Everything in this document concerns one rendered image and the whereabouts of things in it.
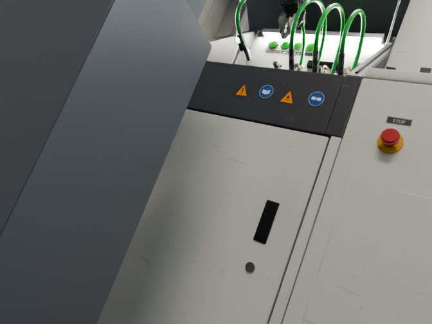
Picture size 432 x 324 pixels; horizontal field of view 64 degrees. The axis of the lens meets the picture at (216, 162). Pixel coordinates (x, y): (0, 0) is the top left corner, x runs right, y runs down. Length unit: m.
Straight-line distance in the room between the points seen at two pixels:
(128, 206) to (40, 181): 0.17
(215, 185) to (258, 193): 0.12
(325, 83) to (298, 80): 0.07
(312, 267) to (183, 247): 0.32
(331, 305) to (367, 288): 0.08
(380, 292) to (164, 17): 0.63
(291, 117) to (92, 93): 0.57
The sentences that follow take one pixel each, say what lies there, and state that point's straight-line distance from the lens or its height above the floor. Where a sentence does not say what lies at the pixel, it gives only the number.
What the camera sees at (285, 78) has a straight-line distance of 0.96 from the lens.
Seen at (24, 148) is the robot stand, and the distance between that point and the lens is 0.44.
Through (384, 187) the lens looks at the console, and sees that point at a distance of 0.81.
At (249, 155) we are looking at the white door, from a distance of 0.89.
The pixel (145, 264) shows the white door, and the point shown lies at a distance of 0.97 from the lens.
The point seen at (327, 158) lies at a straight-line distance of 0.84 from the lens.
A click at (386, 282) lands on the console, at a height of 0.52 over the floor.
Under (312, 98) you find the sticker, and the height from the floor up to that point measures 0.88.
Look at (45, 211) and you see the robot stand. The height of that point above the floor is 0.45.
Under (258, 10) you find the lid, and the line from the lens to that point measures 1.81.
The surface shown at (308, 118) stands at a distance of 0.89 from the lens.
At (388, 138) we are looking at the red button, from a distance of 0.80.
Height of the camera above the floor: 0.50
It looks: 10 degrees up
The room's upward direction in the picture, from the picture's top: 21 degrees clockwise
